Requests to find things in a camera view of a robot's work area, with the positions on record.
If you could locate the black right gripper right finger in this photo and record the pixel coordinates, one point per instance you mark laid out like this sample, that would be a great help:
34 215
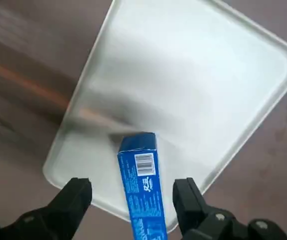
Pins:
193 207

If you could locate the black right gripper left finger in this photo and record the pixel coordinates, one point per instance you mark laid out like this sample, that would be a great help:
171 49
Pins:
58 212

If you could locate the blue Oreo cookie box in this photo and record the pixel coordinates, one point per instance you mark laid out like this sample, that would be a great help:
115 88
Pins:
143 195

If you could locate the white rectangular plastic tray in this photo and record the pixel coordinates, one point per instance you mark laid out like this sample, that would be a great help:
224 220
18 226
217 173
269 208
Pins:
183 75

